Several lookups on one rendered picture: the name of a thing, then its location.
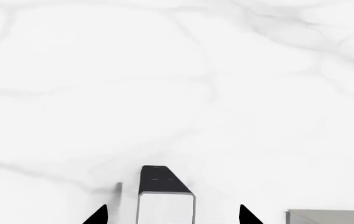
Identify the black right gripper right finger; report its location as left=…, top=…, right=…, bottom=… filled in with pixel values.
left=239, top=203, right=264, bottom=224

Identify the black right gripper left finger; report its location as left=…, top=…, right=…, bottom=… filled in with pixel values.
left=82, top=203, right=109, bottom=224

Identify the black and white book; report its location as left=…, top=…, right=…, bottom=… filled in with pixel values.
left=135, top=164, right=197, bottom=224

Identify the grey book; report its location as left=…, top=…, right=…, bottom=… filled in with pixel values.
left=285, top=209, right=354, bottom=224

